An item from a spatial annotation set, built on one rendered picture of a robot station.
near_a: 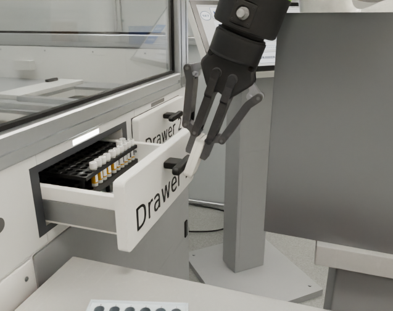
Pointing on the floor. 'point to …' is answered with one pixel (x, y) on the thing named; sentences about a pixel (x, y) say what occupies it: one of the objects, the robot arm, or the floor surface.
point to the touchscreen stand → (250, 216)
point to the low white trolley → (140, 290)
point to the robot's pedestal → (361, 278)
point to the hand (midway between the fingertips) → (196, 155)
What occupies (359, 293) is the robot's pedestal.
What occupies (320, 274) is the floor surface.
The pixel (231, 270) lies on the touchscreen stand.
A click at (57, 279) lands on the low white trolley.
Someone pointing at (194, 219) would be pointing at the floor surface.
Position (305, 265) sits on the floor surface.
